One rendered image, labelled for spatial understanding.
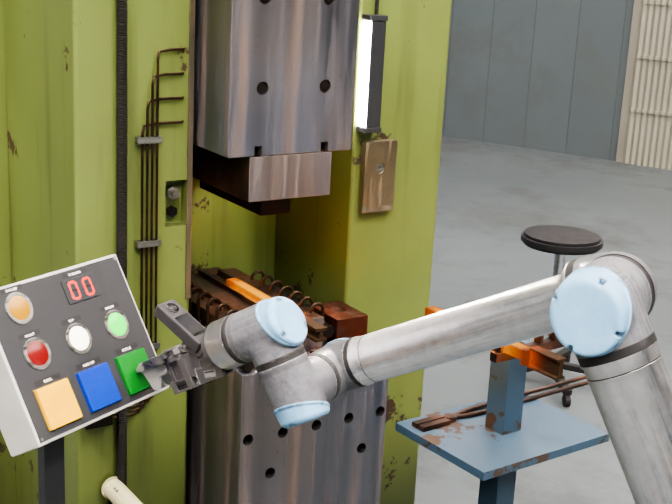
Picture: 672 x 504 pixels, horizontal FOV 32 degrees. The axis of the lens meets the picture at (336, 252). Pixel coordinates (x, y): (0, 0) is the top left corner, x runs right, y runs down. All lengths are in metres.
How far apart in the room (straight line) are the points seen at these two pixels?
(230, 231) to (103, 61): 0.76
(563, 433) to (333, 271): 0.66
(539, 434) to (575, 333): 1.11
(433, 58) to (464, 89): 8.09
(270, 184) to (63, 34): 0.51
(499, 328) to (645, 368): 0.30
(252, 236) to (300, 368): 1.08
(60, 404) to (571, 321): 0.91
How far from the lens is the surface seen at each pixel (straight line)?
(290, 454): 2.59
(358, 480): 2.73
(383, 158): 2.72
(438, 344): 1.95
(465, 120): 10.90
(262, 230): 3.02
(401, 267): 2.86
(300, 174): 2.46
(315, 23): 2.43
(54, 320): 2.13
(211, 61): 2.41
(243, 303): 2.67
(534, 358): 2.47
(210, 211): 2.93
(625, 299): 1.66
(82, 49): 2.36
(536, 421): 2.83
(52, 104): 2.49
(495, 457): 2.63
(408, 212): 2.83
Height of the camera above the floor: 1.82
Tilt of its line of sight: 16 degrees down
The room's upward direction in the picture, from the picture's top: 3 degrees clockwise
